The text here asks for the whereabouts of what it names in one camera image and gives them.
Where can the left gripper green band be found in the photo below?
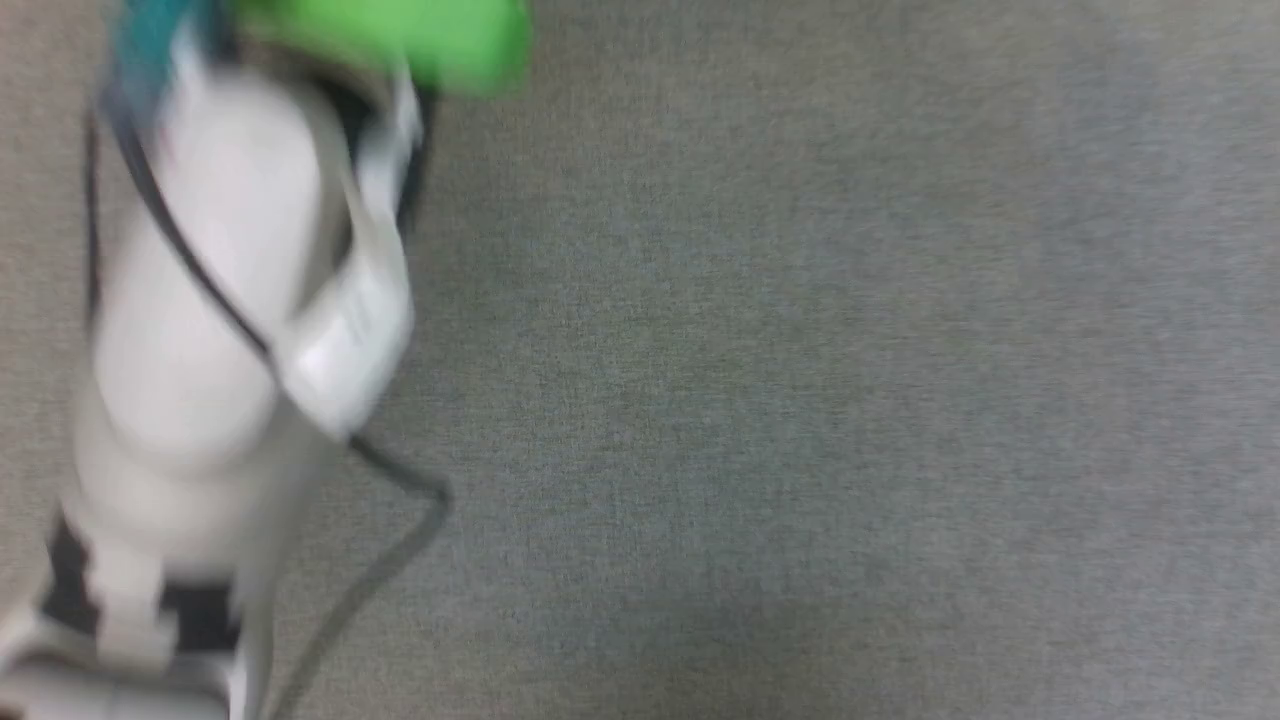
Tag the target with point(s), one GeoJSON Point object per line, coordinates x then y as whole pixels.
{"type": "Point", "coordinates": [420, 35]}

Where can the left wrist camera teal connector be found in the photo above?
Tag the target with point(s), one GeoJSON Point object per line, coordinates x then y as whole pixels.
{"type": "Point", "coordinates": [150, 40]}

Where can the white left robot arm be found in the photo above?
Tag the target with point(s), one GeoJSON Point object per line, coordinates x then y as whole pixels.
{"type": "Point", "coordinates": [200, 300]}

